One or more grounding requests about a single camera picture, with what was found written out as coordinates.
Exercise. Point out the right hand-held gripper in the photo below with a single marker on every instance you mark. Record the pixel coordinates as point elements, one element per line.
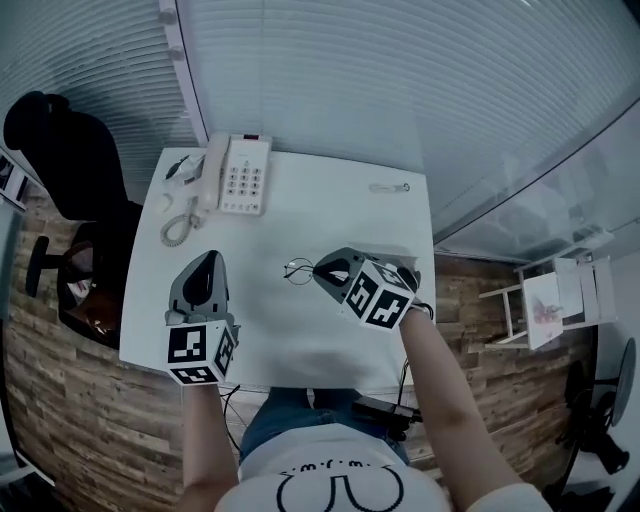
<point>380,300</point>

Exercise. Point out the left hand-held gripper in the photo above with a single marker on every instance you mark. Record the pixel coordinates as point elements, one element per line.
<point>192,350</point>

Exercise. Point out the thin-rimmed eyeglasses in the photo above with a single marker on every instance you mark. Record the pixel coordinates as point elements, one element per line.
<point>289,266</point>

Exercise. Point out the person's right forearm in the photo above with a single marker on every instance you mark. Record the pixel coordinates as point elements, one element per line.
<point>450,400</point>

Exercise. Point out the person's left forearm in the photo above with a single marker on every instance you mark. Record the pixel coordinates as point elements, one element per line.
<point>210,440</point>

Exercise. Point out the white desk telephone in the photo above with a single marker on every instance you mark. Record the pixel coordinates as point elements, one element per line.
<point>245,175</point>

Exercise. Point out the small black and white gadget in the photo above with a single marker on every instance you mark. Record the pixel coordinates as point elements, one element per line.
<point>180,167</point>

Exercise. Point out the person's blue jeans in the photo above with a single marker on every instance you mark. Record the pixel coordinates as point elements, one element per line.
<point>295,410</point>

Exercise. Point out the black office chair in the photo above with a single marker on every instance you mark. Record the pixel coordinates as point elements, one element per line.
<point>70,165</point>

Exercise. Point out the framed photo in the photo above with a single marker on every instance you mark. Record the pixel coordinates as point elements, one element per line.
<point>21,190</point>
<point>6,172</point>

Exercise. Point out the person's white shirt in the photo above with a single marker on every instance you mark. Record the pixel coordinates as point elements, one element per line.
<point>325,480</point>

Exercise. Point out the white wooden chair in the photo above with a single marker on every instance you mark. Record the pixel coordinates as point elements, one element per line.
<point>545,305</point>

